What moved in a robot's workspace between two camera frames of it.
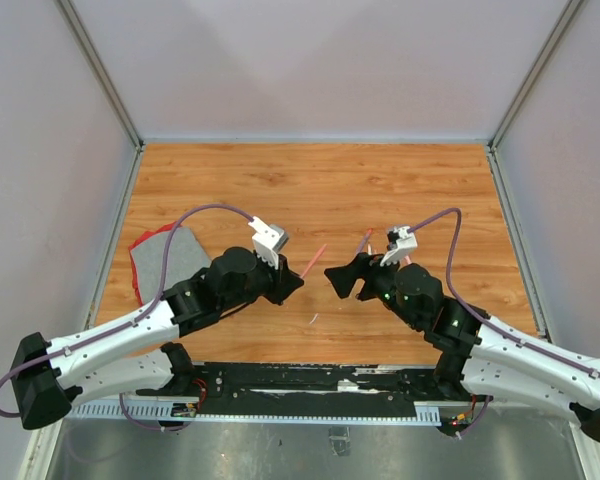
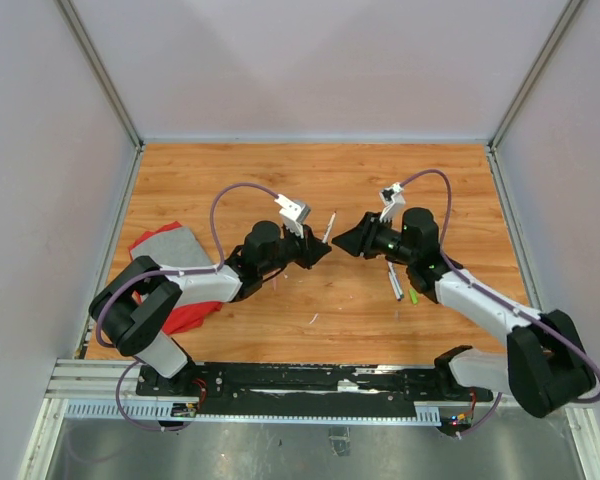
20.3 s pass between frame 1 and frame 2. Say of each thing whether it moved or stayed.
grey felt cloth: stayed
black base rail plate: stayed
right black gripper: moved
